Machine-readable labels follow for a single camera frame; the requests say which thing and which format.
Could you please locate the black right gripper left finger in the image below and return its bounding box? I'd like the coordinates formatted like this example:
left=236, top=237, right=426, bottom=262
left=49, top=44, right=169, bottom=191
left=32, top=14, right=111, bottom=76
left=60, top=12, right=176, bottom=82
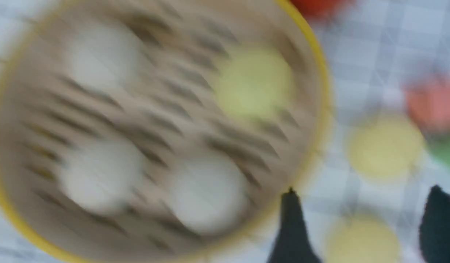
left=267, top=187, right=321, bottom=263

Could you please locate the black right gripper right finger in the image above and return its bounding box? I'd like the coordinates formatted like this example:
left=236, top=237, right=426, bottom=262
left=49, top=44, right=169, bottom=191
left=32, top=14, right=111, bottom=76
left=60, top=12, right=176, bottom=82
left=419, top=185, right=450, bottom=263

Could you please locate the yellow bun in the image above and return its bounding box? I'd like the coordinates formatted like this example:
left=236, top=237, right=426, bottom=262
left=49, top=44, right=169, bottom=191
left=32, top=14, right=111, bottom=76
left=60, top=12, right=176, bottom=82
left=212, top=45, right=296, bottom=122
left=346, top=114, right=425, bottom=183
left=323, top=213, right=401, bottom=263

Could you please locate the white bun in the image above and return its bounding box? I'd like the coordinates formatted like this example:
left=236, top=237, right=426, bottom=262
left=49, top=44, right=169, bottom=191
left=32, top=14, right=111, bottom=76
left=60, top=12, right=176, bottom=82
left=166, top=152, right=250, bottom=235
left=55, top=138, right=146, bottom=216
left=64, top=22, right=143, bottom=93

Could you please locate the yellow bun bottom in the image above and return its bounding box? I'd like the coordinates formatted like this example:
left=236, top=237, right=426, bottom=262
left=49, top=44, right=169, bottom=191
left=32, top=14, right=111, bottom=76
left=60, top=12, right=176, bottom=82
left=212, top=45, right=296, bottom=122

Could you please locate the bamboo steamer tray yellow rim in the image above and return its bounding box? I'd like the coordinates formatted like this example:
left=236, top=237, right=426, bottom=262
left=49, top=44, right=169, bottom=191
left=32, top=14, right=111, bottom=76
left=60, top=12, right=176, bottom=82
left=0, top=0, right=331, bottom=263

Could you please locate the green foam cube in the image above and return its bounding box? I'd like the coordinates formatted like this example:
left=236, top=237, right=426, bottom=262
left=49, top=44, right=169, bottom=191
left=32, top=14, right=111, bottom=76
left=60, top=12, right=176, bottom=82
left=428, top=134, right=450, bottom=169

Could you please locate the orange foam cube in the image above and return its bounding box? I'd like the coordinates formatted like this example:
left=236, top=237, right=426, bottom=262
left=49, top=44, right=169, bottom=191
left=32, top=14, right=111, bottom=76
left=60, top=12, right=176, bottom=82
left=404, top=77, right=450, bottom=133

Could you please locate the white grid tablecloth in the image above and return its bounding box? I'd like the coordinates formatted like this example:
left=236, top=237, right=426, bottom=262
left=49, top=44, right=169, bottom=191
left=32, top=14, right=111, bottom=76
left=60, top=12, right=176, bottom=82
left=0, top=0, right=450, bottom=263

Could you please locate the red tomato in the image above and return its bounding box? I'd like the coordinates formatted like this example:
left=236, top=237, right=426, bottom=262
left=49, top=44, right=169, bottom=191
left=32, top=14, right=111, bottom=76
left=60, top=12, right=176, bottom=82
left=290, top=0, right=357, bottom=19

